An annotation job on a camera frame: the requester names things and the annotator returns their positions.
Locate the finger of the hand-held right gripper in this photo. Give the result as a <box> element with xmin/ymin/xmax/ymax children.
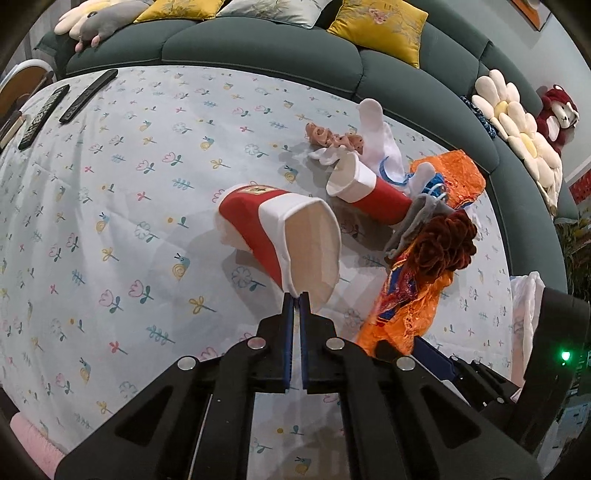
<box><xmin>455</xmin><ymin>357</ymin><xmax>520</xmax><ymax>409</ymax></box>
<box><xmin>373</xmin><ymin>337</ymin><xmax>463</xmax><ymax>387</ymax></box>

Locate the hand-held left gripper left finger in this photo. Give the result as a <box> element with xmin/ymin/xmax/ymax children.
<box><xmin>54</xmin><ymin>294</ymin><xmax>295</xmax><ymax>480</ymax></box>

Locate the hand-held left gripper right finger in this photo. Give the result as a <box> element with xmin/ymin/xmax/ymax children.
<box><xmin>298</xmin><ymin>292</ymin><xmax>544</xmax><ymax>480</ymax></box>

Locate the large red white felt stocking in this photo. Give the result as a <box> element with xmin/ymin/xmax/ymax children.
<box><xmin>218</xmin><ymin>184</ymin><xmax>343</xmax><ymax>311</ymax></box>

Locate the pink dotted scrunchie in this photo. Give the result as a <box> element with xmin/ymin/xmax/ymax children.
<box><xmin>304</xmin><ymin>122</ymin><xmax>365</xmax><ymax>153</ymax></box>

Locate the white plastic bag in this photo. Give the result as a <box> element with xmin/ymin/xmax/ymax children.
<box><xmin>510</xmin><ymin>271</ymin><xmax>546</xmax><ymax>389</ymax></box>

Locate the orange blue patterned cloth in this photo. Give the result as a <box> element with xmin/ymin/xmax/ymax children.
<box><xmin>355</xmin><ymin>249</ymin><xmax>456</xmax><ymax>357</ymax></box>

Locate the dark red scrunchie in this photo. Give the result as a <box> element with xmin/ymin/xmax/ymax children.
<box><xmin>410</xmin><ymin>210</ymin><xmax>478</xmax><ymax>278</ymax></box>

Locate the grey cloth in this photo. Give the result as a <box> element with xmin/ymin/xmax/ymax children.
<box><xmin>383</xmin><ymin>194</ymin><xmax>456</xmax><ymax>260</ymax></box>

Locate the small red white felt stocking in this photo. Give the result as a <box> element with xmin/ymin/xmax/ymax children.
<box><xmin>326</xmin><ymin>152</ymin><xmax>414</xmax><ymax>226</ymax></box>

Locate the blue white plastic wrapper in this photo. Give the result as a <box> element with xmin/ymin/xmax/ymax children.
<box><xmin>379</xmin><ymin>157</ymin><xmax>450</xmax><ymax>202</ymax></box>

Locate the crumpled orange snack wrapper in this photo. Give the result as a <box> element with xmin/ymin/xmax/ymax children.
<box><xmin>411</xmin><ymin>150</ymin><xmax>487</xmax><ymax>211</ymax></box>

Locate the white daisy cushion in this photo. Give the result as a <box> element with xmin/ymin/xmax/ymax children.
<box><xmin>473</xmin><ymin>69</ymin><xmax>523</xmax><ymax>139</ymax></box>
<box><xmin>496</xmin><ymin>102</ymin><xmax>564</xmax><ymax>217</ymax></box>

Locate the dark red teddy bear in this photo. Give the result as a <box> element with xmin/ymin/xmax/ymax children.
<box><xmin>536</xmin><ymin>84</ymin><xmax>581</xmax><ymax>156</ymax></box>

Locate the white glove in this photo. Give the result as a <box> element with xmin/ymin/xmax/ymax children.
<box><xmin>308</xmin><ymin>98</ymin><xmax>407</xmax><ymax>185</ymax></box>

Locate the blue beaded item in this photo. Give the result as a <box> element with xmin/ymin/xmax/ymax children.
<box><xmin>459</xmin><ymin>95</ymin><xmax>498</xmax><ymax>140</ymax></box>

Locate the pink mat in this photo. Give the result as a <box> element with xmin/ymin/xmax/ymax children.
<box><xmin>9</xmin><ymin>412</ymin><xmax>66</xmax><ymax>480</ymax></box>

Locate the dark green sofa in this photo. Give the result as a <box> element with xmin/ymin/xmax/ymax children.
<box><xmin>36</xmin><ymin>0</ymin><xmax>581</xmax><ymax>296</ymax></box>

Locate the slim black remote control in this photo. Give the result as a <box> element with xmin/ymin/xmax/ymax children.
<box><xmin>59</xmin><ymin>69</ymin><xmax>119</xmax><ymax>124</ymax></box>

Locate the yellow embroidered pillow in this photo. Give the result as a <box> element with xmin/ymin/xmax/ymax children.
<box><xmin>134</xmin><ymin>0</ymin><xmax>225</xmax><ymax>24</ymax></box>
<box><xmin>327</xmin><ymin>0</ymin><xmax>428</xmax><ymax>69</ymax></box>

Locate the silver grey pillow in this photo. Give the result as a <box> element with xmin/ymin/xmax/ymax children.
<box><xmin>217</xmin><ymin>0</ymin><xmax>334</xmax><ymax>30</ymax></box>

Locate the black buttoned remote control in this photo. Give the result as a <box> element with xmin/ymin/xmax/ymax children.
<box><xmin>18</xmin><ymin>85</ymin><xmax>70</xmax><ymax>151</ymax></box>

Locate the dark remote with light edge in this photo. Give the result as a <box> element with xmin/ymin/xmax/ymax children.
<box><xmin>0</xmin><ymin>111</ymin><xmax>25</xmax><ymax>149</ymax></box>

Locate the grey plush toy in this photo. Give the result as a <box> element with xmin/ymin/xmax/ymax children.
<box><xmin>69</xmin><ymin>0</ymin><xmax>156</xmax><ymax>54</ymax></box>

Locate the white rimmed wooden chair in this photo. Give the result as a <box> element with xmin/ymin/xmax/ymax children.
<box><xmin>0</xmin><ymin>59</ymin><xmax>54</xmax><ymax>121</ymax></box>

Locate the cream flower plush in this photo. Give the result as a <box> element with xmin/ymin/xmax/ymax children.
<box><xmin>54</xmin><ymin>0</ymin><xmax>126</xmax><ymax>36</ymax></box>

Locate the orange picture frame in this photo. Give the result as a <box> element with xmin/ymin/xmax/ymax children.
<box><xmin>512</xmin><ymin>0</ymin><xmax>553</xmax><ymax>32</ymax></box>

